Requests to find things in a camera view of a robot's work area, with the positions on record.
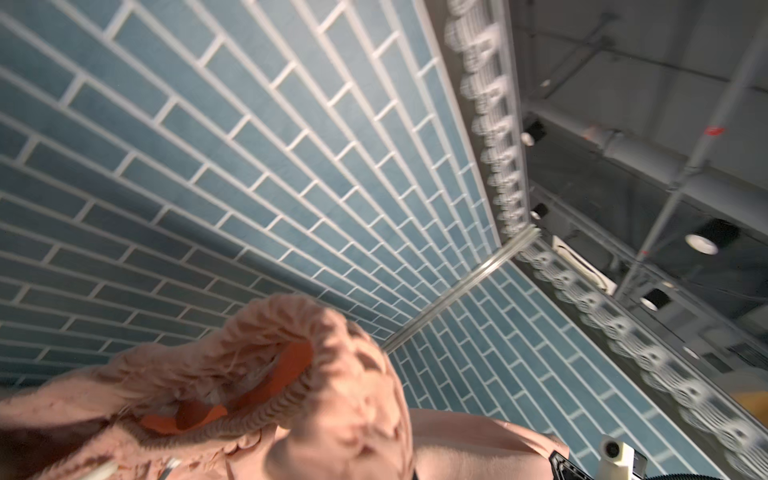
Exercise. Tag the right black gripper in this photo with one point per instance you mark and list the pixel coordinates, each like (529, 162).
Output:
(564, 469)

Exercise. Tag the pink shorts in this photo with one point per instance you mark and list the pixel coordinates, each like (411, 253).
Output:
(286, 389)

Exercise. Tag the ceiling spotlight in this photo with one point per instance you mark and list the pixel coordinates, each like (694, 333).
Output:
(713, 236)

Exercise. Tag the white ceiling pipe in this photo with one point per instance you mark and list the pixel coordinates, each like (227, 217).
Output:
(736, 199)

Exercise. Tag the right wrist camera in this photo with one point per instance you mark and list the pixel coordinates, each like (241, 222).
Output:
(620, 461)

